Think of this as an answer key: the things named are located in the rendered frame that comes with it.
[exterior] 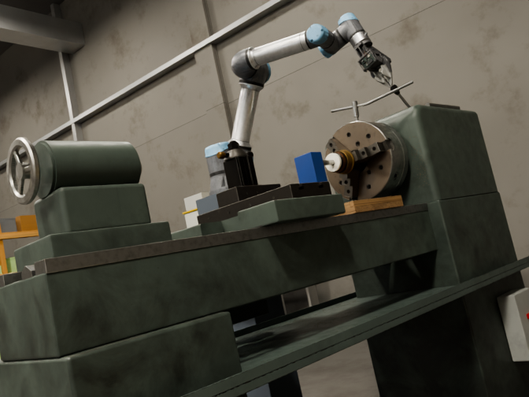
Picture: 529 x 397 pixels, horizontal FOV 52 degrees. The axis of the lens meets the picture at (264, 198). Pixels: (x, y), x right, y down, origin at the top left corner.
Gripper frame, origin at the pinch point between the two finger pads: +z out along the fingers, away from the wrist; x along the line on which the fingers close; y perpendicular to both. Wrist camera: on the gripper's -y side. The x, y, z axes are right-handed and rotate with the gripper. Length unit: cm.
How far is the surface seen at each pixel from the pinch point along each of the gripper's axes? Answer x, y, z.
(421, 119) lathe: 1.5, -3.5, 18.5
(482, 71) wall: -41, -282, -81
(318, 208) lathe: -7, 73, 47
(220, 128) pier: -306, -243, -220
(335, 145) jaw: -23.8, 19.6, 12.6
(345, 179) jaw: -27.0, 20.2, 26.4
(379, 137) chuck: -9.1, 14.2, 19.7
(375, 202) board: -12, 36, 45
